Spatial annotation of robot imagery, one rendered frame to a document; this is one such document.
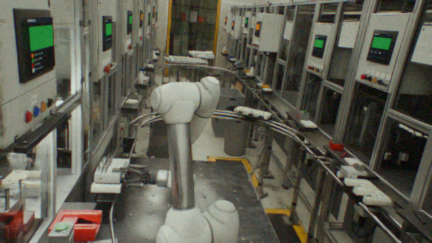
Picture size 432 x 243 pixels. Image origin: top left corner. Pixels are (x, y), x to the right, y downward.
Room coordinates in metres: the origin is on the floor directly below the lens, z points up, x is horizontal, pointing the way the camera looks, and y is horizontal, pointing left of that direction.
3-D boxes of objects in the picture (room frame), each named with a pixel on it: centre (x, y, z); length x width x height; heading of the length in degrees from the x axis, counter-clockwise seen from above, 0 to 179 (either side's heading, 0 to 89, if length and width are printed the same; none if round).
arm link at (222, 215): (1.47, -0.08, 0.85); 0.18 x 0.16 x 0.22; 126
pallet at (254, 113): (3.57, -0.37, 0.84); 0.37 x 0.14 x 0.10; 66
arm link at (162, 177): (1.75, 0.26, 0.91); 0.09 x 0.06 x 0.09; 9
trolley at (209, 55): (8.50, 0.51, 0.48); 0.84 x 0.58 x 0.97; 16
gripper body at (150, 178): (1.74, 0.33, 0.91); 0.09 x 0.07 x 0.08; 99
